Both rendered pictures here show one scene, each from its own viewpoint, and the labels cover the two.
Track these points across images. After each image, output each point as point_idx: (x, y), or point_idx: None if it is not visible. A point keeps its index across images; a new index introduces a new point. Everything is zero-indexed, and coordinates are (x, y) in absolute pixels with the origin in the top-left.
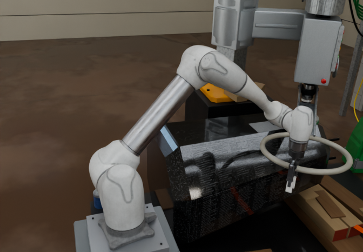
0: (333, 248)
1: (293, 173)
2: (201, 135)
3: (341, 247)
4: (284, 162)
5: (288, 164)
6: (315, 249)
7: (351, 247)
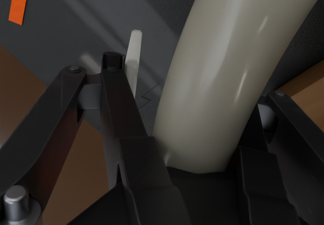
0: (317, 76)
1: (104, 151)
2: None
3: (318, 91)
4: (220, 51)
5: (188, 125)
6: (321, 39)
7: (322, 107)
